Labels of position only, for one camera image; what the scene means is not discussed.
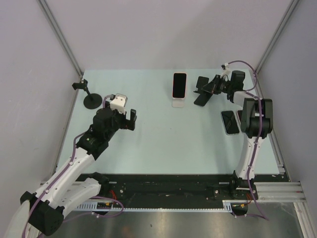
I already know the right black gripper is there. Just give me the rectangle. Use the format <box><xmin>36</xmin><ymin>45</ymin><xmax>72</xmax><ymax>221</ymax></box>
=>
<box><xmin>202</xmin><ymin>74</ymin><xmax>233</xmax><ymax>95</ymax></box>

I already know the black rectangular phone stand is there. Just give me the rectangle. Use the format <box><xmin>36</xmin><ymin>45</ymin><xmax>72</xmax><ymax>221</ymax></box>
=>
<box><xmin>194</xmin><ymin>76</ymin><xmax>212</xmax><ymax>107</ymax></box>

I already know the pink phone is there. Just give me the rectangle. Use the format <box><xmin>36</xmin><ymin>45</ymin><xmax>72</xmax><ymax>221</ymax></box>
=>
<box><xmin>237</xmin><ymin>110</ymin><xmax>242</xmax><ymax>127</ymax></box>

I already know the black phone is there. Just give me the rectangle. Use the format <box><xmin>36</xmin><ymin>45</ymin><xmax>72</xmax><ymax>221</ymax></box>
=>
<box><xmin>221</xmin><ymin>111</ymin><xmax>240</xmax><ymax>135</ymax></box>

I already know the black round-base phone stand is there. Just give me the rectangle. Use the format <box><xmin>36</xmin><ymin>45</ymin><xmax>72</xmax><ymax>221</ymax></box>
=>
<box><xmin>72</xmin><ymin>79</ymin><xmax>103</xmax><ymax>110</ymax></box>

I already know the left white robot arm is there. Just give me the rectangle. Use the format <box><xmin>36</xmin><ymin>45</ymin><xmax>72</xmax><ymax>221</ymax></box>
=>
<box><xmin>20</xmin><ymin>107</ymin><xmax>137</xmax><ymax>236</ymax></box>

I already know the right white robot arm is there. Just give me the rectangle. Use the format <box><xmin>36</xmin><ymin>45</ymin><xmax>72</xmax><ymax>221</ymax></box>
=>
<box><xmin>194</xmin><ymin>70</ymin><xmax>273</xmax><ymax>180</ymax></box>

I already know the pink-cased phone on stand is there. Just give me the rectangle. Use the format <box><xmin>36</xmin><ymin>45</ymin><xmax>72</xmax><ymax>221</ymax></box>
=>
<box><xmin>172</xmin><ymin>72</ymin><xmax>187</xmax><ymax>99</ymax></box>

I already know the white phone stand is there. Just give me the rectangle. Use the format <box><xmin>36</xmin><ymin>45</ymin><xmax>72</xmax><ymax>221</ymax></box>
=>
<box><xmin>172</xmin><ymin>98</ymin><xmax>185</xmax><ymax>108</ymax></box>

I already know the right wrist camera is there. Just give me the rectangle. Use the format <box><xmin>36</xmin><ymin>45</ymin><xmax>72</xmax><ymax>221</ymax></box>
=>
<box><xmin>220</xmin><ymin>63</ymin><xmax>231</xmax><ymax>78</ymax></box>

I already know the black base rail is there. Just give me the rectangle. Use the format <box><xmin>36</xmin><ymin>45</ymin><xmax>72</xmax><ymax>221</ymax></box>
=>
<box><xmin>74</xmin><ymin>173</ymin><xmax>289</xmax><ymax>209</ymax></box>

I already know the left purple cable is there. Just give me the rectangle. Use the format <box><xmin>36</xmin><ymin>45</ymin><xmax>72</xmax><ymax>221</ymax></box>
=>
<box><xmin>22</xmin><ymin>95</ymin><xmax>124</xmax><ymax>236</ymax></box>

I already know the right aluminium frame post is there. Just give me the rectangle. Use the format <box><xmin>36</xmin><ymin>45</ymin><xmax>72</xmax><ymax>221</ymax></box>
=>
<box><xmin>254</xmin><ymin>0</ymin><xmax>301</xmax><ymax>75</ymax></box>

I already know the aluminium frame post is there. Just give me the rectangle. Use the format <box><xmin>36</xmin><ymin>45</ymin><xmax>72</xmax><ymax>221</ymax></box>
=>
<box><xmin>254</xmin><ymin>0</ymin><xmax>301</xmax><ymax>75</ymax></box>
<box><xmin>37</xmin><ymin>0</ymin><xmax>83</xmax><ymax>78</ymax></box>

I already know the white slotted cable duct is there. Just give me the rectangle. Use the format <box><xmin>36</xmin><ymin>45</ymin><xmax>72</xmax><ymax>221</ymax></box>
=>
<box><xmin>74</xmin><ymin>200</ymin><xmax>248</xmax><ymax>213</ymax></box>

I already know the left aluminium frame post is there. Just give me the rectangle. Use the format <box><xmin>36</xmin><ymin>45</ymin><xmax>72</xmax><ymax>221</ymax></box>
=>
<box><xmin>37</xmin><ymin>0</ymin><xmax>83</xmax><ymax>78</ymax></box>

